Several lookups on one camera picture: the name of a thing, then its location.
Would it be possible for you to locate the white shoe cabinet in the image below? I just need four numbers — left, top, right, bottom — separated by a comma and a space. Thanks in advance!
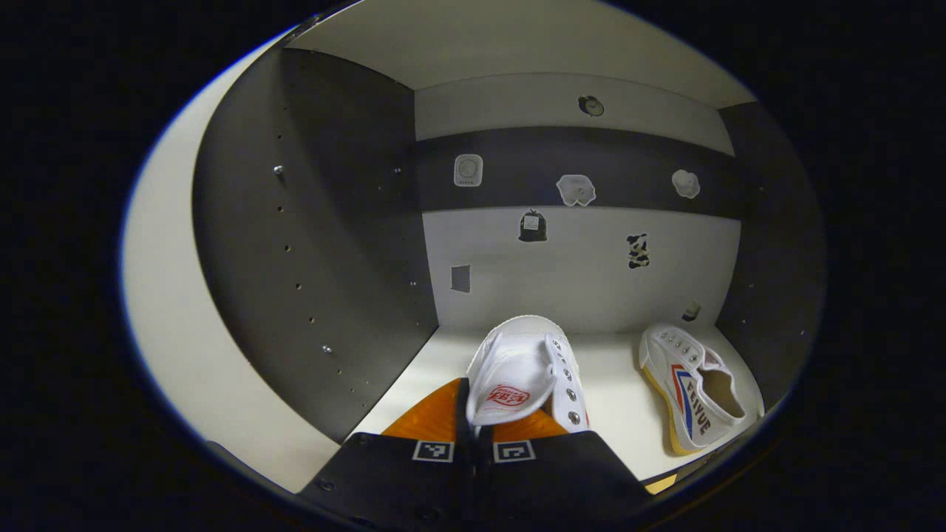
191, 0, 828, 492

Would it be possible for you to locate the white canvas shoe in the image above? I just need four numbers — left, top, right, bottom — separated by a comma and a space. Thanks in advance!
466, 316, 591, 434
639, 323, 763, 457

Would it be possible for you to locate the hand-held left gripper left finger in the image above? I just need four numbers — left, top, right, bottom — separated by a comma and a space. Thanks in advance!
298, 378, 474, 532

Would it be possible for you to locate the white shoe cabinet door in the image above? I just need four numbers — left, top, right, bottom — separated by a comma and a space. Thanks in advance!
120, 33, 342, 494

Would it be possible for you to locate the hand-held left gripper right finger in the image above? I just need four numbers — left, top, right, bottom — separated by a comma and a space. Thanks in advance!
473, 408, 653, 532

